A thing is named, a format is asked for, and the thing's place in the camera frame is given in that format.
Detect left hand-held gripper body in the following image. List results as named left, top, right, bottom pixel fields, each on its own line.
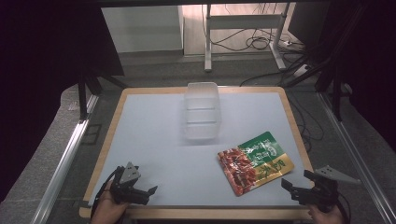
left=110, top=161, right=149, bottom=205

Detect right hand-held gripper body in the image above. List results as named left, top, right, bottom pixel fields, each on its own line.
left=298, top=164, right=362, bottom=214

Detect red and green snack packet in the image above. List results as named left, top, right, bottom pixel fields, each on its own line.
left=217, top=131, right=295, bottom=198

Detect translucent plastic container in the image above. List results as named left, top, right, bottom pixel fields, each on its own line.
left=182, top=81, right=222, bottom=142

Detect person's right hand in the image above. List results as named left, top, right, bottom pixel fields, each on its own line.
left=307, top=204, right=346, bottom=224

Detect person's left hand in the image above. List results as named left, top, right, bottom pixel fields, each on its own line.
left=90, top=182, right=130, bottom=224

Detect dark square floor plate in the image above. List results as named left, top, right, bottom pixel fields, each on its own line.
left=81, top=123, right=103, bottom=146

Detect black metal stand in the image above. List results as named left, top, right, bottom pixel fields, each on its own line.
left=281, top=3, right=368, bottom=123
left=77, top=70, right=129, bottom=123

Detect white power strip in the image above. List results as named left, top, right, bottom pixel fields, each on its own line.
left=291, top=63, right=310, bottom=78

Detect dark curtain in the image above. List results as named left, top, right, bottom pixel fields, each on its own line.
left=312, top=0, right=396, bottom=154
left=0, top=0, right=125, bottom=203

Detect white cabinet panel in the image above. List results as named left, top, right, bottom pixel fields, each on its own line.
left=100, top=5, right=185, bottom=54

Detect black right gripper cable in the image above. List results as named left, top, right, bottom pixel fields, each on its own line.
left=335, top=190, right=352, bottom=224

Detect black cable beside table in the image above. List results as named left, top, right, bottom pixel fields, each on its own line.
left=288, top=89, right=325, bottom=154

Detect aluminium rail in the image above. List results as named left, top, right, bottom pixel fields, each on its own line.
left=30, top=92, right=101, bottom=224
left=317, top=91, right=396, bottom=224

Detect black floor cable bundle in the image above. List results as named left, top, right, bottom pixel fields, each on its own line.
left=208, top=27, right=307, bottom=54

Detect white desk frame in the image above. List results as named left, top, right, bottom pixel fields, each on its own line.
left=203, top=2, right=291, bottom=73

